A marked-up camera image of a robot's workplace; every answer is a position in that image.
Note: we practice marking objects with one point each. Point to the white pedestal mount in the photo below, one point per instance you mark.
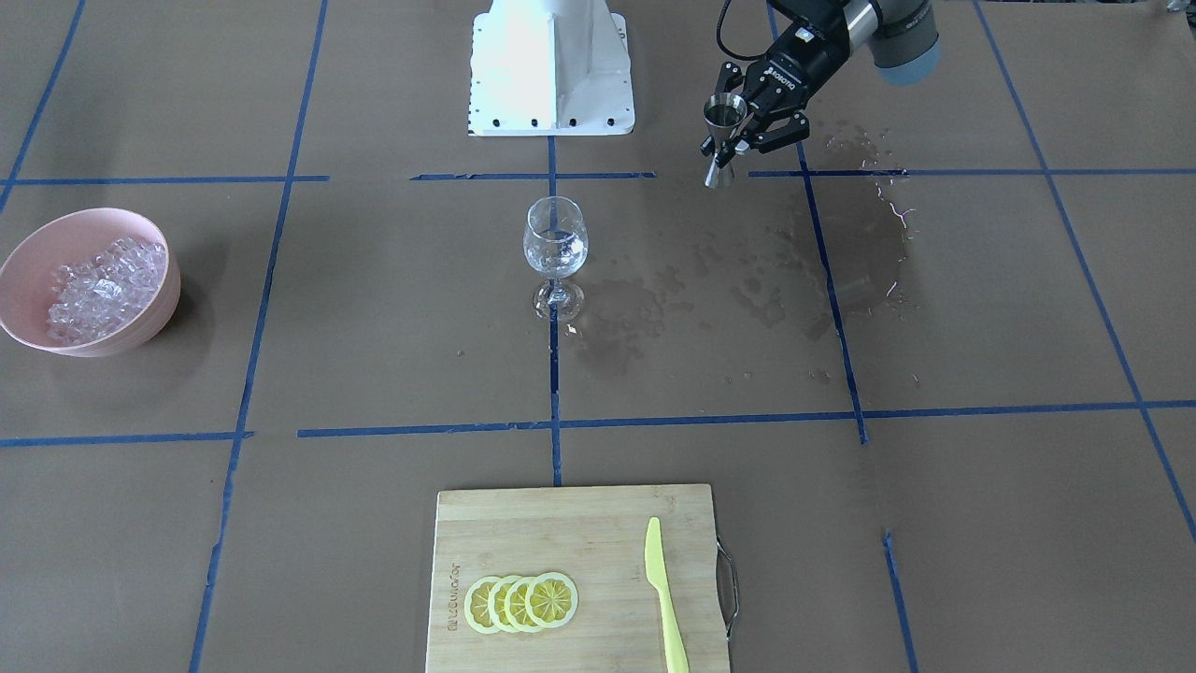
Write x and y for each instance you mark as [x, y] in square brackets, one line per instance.
[550, 68]

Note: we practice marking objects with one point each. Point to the pink bowl of ice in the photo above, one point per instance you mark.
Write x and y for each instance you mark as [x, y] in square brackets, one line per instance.
[94, 283]

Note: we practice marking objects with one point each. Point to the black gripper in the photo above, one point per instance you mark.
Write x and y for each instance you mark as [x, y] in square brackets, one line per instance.
[811, 58]

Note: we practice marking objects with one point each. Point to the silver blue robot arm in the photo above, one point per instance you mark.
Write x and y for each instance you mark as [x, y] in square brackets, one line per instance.
[901, 36]

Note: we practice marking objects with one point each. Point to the yellow plastic knife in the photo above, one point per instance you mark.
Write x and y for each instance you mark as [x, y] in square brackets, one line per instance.
[676, 659]

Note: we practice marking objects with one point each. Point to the clear wine glass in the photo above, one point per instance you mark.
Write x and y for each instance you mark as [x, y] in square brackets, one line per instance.
[555, 243]

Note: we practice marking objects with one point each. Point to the lemon slice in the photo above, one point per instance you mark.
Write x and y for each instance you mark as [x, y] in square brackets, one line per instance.
[496, 603]
[551, 600]
[477, 606]
[515, 606]

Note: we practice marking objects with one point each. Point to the steel cocktail jigger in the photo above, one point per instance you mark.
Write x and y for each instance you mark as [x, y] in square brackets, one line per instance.
[724, 114]

